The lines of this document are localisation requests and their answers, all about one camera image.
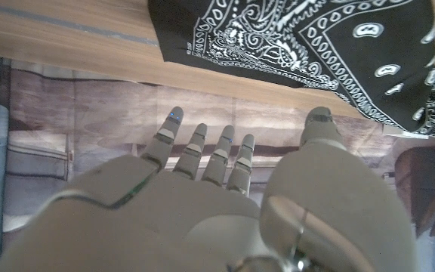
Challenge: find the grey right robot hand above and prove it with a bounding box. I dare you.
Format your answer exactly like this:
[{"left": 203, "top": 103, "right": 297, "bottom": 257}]
[{"left": 0, "top": 106, "right": 418, "bottom": 272}]

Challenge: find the black paisley bandana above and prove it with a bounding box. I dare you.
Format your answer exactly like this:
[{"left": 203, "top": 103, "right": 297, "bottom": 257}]
[{"left": 147, "top": 0, "right": 435, "bottom": 138}]

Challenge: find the printed sofa room backdrop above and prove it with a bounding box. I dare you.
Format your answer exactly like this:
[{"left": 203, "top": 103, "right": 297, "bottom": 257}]
[{"left": 0, "top": 56, "right": 435, "bottom": 272}]

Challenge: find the grey tape rectangle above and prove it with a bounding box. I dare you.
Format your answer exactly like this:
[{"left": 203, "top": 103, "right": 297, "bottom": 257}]
[{"left": 0, "top": 2, "right": 160, "bottom": 47}]

